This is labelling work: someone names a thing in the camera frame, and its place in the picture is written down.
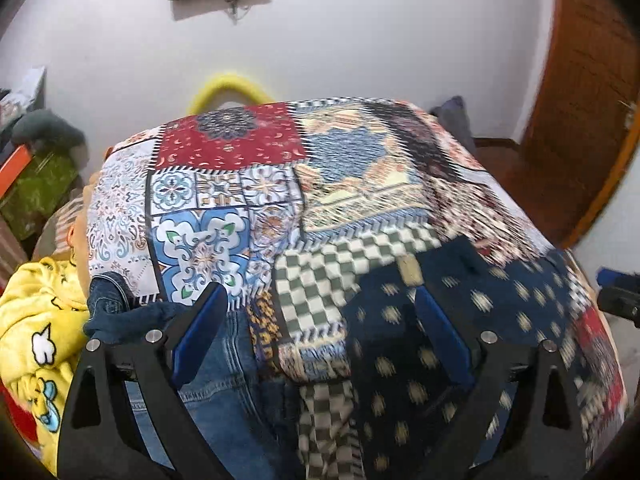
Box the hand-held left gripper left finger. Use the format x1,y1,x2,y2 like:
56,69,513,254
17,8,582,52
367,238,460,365
56,282,232,480

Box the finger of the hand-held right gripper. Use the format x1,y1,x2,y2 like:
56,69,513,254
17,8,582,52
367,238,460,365
596,267,640,329

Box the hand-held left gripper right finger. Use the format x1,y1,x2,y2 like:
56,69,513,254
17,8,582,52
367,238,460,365
414,285,597,480

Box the navy patterned hoodie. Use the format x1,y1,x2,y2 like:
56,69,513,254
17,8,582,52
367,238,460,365
340,237,598,480

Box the blue denim jeans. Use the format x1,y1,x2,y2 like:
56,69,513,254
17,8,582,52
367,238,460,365
82,272,313,480

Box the patchwork printed bedspread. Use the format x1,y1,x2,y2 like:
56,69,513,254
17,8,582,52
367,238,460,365
85,100,628,480

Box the yellow cartoon blanket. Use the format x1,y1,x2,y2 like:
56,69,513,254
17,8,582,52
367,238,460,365
0,256,97,477

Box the wooden door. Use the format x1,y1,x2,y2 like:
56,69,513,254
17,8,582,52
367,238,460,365
505,0,640,252

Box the brown striped mat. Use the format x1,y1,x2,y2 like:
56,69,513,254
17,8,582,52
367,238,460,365
0,195,87,263

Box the green patterned cloth pile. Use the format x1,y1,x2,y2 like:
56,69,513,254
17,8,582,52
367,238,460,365
0,152,79,242

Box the dark grey pillow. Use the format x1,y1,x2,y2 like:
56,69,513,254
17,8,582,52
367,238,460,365
429,96,477,153

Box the orange box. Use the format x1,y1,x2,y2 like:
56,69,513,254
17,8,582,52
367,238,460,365
0,144,34,197

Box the yellow foam tube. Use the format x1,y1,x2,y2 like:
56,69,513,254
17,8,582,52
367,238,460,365
186,73,277,115

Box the grey plush cloth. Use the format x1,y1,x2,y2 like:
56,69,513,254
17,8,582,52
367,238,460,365
12,109,87,152

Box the white box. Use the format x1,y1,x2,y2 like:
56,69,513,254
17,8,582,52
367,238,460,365
6,65,49,112

